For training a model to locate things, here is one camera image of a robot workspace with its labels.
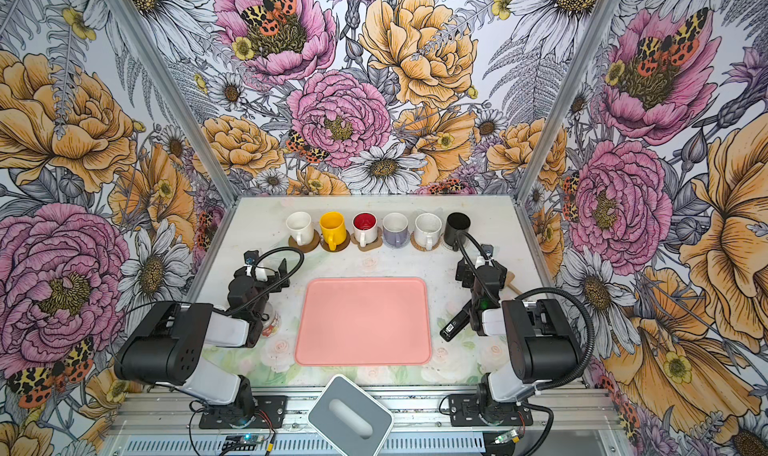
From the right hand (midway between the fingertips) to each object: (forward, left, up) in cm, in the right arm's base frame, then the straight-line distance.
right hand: (479, 267), depth 94 cm
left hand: (+1, +64, +2) cm, 64 cm away
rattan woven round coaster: (+11, +16, -4) cm, 20 cm away
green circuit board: (-42, +63, -6) cm, 76 cm away
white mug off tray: (+14, +57, +5) cm, 59 cm away
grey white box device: (-39, +38, -5) cm, 55 cm away
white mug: (+16, +15, -1) cm, 22 cm away
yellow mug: (+13, +46, +4) cm, 48 cm away
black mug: (+15, +6, +3) cm, 16 cm away
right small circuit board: (-43, +1, -7) cm, 43 cm away
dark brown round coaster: (+12, +56, -4) cm, 57 cm away
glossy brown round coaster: (+11, +45, -3) cm, 47 cm away
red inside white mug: (+17, +36, 0) cm, 40 cm away
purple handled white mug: (+19, +26, -2) cm, 32 cm away
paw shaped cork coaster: (+14, +33, -6) cm, 36 cm away
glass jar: (-16, +60, +1) cm, 62 cm away
